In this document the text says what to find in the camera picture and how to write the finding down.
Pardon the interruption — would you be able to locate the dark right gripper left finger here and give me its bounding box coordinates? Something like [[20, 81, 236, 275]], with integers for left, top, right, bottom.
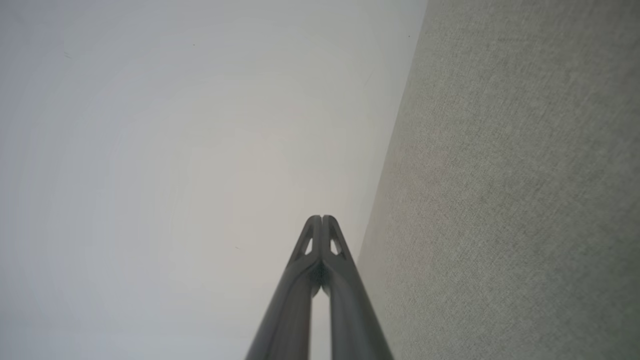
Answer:
[[245, 215, 322, 360]]

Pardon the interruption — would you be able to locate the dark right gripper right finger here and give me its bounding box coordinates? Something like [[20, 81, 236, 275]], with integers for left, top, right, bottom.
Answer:
[[322, 215, 395, 360]]

